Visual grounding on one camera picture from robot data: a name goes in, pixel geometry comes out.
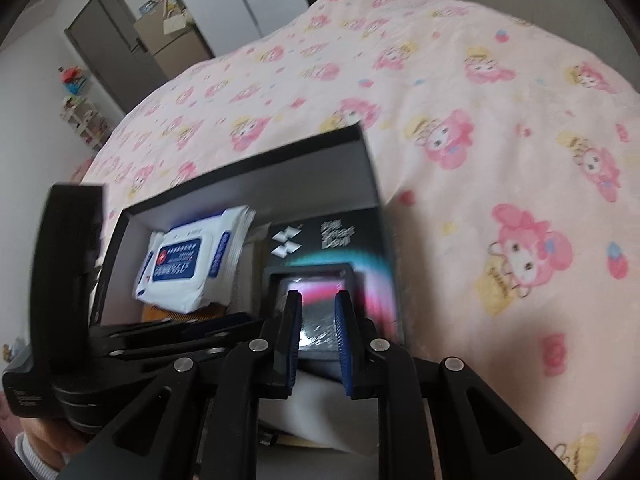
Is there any white wet wipes pack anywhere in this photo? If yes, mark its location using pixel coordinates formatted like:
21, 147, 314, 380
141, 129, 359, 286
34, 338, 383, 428
131, 205, 257, 313

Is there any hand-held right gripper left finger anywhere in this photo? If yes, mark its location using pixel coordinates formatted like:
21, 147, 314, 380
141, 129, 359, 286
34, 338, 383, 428
55, 290, 303, 480

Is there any person's left forearm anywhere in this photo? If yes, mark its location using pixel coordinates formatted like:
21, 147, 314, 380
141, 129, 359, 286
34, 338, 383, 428
14, 432, 63, 480

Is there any dark grey door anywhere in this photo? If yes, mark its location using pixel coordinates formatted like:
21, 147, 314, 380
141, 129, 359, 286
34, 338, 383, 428
64, 0, 171, 116

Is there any wooden comb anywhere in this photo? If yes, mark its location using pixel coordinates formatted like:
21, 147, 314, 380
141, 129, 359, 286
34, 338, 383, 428
140, 305, 226, 321

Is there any black shoe box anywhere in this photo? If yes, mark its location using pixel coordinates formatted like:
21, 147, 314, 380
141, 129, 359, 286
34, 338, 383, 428
90, 122, 403, 456

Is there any pink printed blanket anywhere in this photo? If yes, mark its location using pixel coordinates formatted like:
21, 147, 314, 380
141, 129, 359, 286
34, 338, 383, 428
82, 0, 640, 480

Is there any white handbag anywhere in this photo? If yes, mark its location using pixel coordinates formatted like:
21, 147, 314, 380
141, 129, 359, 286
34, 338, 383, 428
162, 7, 188, 36

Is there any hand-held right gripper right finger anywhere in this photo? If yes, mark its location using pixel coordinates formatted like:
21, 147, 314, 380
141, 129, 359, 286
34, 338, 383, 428
332, 290, 576, 480

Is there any black box with pink swirl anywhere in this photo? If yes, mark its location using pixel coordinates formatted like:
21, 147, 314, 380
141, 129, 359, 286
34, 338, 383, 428
265, 207, 401, 356

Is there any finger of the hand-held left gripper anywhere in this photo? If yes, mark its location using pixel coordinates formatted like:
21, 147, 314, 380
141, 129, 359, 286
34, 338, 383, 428
99, 345, 237, 362
91, 311, 267, 347

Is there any white shelf rack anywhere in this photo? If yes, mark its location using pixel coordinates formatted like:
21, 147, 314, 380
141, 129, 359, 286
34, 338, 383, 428
60, 95, 111, 153

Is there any white wardrobe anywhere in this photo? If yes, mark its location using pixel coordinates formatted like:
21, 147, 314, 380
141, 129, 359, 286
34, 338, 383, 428
160, 0, 311, 58

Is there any person's left hand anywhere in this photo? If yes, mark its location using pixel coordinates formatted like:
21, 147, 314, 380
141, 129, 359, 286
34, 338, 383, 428
21, 416, 99, 467

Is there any beige cabinet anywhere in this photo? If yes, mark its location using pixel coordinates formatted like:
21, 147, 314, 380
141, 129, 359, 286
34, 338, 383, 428
132, 7, 216, 81

